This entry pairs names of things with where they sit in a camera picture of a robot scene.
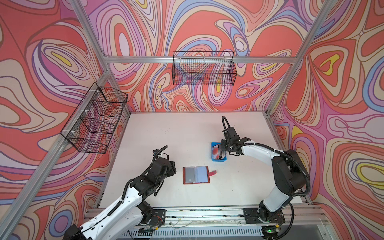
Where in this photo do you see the blue plastic card tray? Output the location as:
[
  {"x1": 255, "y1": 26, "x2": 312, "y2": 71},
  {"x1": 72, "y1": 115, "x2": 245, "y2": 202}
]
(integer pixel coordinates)
[{"x1": 210, "y1": 141, "x2": 228, "y2": 163}]

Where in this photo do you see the dark grey credit card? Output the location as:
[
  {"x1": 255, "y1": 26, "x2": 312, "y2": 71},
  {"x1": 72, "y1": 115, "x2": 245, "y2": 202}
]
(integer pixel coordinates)
[{"x1": 184, "y1": 167, "x2": 196, "y2": 184}]

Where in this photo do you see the red leather card holder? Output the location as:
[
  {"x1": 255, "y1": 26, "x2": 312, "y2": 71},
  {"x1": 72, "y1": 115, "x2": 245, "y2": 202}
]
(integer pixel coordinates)
[{"x1": 183, "y1": 166, "x2": 217, "y2": 185}]

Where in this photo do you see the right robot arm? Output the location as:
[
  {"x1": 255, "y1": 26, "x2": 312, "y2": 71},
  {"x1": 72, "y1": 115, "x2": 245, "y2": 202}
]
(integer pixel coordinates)
[{"x1": 220, "y1": 116, "x2": 311, "y2": 224}]

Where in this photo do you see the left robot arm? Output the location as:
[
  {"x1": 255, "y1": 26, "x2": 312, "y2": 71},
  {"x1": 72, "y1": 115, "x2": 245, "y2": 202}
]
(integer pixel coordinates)
[{"x1": 63, "y1": 146, "x2": 177, "y2": 240}]

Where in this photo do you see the stack of credit cards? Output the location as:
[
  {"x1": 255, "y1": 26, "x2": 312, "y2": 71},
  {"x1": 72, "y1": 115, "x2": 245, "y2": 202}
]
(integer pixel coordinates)
[{"x1": 212, "y1": 143, "x2": 226, "y2": 160}]

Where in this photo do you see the black wire basket left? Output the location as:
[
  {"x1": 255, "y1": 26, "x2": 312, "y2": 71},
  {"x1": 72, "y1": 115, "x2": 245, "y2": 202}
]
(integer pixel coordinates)
[{"x1": 61, "y1": 83, "x2": 128, "y2": 154}]

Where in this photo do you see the black wire basket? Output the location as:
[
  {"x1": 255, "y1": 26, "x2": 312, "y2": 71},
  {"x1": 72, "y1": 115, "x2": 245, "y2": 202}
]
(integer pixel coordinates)
[
  {"x1": 61, "y1": 83, "x2": 128, "y2": 154},
  {"x1": 172, "y1": 51, "x2": 238, "y2": 86}
]

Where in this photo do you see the black wire basket back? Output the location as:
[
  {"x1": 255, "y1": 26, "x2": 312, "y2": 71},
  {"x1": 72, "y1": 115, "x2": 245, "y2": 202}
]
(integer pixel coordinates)
[{"x1": 172, "y1": 51, "x2": 238, "y2": 86}]

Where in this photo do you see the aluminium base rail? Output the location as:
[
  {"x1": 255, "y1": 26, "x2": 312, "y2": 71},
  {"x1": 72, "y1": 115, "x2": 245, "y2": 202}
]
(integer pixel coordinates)
[{"x1": 102, "y1": 205, "x2": 335, "y2": 240}]

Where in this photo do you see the aluminium cage frame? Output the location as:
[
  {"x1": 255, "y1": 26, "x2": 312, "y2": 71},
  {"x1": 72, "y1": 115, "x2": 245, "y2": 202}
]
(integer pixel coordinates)
[{"x1": 1, "y1": 1, "x2": 326, "y2": 240}]

